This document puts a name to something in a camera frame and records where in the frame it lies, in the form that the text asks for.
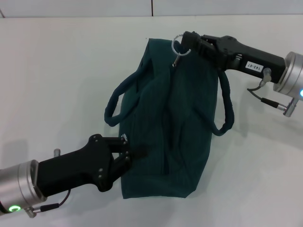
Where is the dark left gripper cable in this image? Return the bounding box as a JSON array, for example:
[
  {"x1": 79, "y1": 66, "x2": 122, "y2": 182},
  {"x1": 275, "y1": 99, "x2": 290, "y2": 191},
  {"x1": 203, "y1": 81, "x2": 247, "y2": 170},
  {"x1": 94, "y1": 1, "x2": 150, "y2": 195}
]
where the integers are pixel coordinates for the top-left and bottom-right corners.
[{"x1": 26, "y1": 188, "x2": 72, "y2": 216}]

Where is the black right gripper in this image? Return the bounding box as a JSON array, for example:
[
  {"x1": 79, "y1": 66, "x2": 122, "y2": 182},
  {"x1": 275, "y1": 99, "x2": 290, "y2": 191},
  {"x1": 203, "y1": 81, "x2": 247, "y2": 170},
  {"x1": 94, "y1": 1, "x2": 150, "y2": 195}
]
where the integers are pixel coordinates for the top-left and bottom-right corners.
[{"x1": 181, "y1": 30, "x2": 288, "y2": 85}]

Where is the dark gripper cable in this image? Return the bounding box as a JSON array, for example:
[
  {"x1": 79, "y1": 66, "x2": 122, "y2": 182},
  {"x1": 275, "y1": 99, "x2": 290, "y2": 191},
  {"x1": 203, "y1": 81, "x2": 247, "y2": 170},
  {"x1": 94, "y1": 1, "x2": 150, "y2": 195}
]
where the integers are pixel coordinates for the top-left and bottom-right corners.
[
  {"x1": 26, "y1": 188, "x2": 72, "y2": 216},
  {"x1": 247, "y1": 68, "x2": 298, "y2": 118}
]

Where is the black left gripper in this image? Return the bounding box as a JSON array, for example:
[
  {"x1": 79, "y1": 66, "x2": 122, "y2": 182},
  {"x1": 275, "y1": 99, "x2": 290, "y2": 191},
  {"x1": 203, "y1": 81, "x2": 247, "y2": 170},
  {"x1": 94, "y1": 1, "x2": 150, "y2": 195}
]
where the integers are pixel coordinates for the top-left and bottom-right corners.
[{"x1": 39, "y1": 134, "x2": 152, "y2": 197}]

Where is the dark teal insulated lunch bag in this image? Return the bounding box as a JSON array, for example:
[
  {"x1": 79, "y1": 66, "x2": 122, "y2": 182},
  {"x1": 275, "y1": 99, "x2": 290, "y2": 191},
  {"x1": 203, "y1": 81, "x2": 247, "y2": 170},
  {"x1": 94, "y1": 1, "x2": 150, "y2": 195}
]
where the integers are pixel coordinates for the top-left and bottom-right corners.
[{"x1": 104, "y1": 34, "x2": 236, "y2": 201}]

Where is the dark right gripper cable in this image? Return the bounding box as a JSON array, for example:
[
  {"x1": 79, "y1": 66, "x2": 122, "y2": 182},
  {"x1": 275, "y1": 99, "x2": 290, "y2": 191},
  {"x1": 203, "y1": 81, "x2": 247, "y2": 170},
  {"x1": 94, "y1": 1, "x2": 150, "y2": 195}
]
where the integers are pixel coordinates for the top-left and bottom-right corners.
[{"x1": 247, "y1": 68, "x2": 298, "y2": 118}]

